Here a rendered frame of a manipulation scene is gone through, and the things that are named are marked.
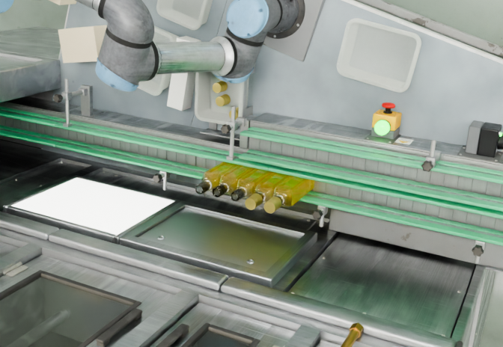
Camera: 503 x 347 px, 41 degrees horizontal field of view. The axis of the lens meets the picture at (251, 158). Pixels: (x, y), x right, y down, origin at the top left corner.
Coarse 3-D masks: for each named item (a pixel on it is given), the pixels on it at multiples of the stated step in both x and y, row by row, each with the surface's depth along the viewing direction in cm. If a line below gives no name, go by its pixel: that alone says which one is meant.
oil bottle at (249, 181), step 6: (246, 174) 197; (252, 174) 197; (258, 174) 197; (264, 174) 198; (240, 180) 192; (246, 180) 192; (252, 180) 192; (258, 180) 194; (240, 186) 191; (246, 186) 190; (252, 186) 191; (252, 192) 191; (246, 198) 192
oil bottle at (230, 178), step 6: (234, 168) 202; (240, 168) 202; (246, 168) 202; (252, 168) 203; (222, 174) 196; (228, 174) 196; (234, 174) 196; (240, 174) 197; (222, 180) 194; (228, 180) 193; (234, 180) 193; (228, 186) 193; (234, 186) 193; (228, 192) 194
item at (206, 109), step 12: (204, 72) 219; (204, 84) 221; (228, 84) 221; (240, 84) 211; (204, 96) 222; (216, 96) 224; (240, 96) 212; (204, 108) 224; (216, 108) 225; (228, 108) 223; (240, 108) 213; (204, 120) 220; (216, 120) 218; (228, 120) 218
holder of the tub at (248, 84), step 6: (252, 72) 216; (252, 78) 217; (246, 84) 214; (252, 84) 218; (246, 90) 215; (252, 90) 219; (246, 96) 216; (252, 96) 220; (246, 102) 217; (252, 102) 221; (246, 108) 217; (252, 108) 221; (246, 114) 218; (210, 126) 229; (216, 126) 229; (204, 132) 225; (210, 132) 226; (216, 132) 226; (234, 138) 221
